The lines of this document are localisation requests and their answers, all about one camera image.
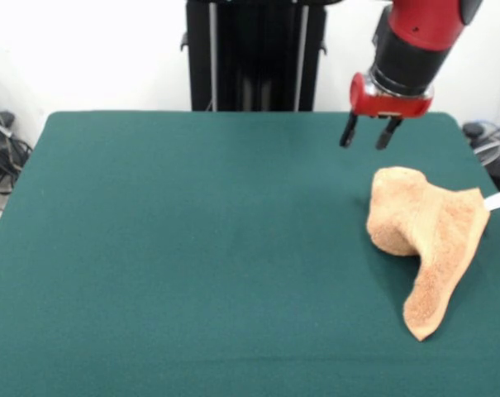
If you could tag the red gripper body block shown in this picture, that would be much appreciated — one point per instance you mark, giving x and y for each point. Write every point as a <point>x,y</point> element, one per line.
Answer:
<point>382,106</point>

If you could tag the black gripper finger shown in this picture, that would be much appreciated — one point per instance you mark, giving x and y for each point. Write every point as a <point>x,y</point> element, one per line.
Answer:
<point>388,135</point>
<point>349,132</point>

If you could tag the tan terry towel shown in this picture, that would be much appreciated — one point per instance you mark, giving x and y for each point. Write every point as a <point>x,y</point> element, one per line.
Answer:
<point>435,231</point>

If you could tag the dark green table cloth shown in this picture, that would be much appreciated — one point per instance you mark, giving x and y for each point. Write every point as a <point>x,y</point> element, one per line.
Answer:
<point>109,248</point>

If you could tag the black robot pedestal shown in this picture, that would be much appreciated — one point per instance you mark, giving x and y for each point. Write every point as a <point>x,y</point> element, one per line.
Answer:
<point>253,54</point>

